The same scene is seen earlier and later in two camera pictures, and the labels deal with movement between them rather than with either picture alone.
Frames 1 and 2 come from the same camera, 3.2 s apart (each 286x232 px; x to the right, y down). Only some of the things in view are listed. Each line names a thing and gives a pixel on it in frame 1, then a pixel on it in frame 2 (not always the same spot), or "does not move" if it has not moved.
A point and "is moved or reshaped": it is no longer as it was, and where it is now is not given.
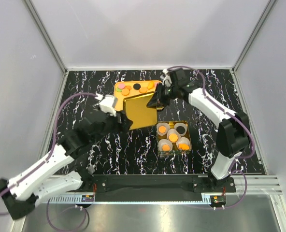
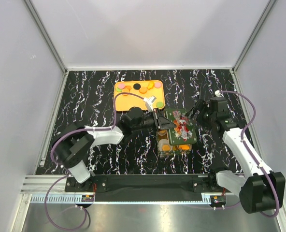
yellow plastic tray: (123, 90) does not move
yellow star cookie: (150, 85) does not move
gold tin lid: (141, 115) is moved or reshaped
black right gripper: (156, 100) -> (199, 106)
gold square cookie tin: (173, 137) does not move
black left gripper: (123, 127) -> (165, 123)
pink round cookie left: (121, 86) does not move
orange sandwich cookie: (166, 147) does not move
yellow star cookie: (184, 146) does not move
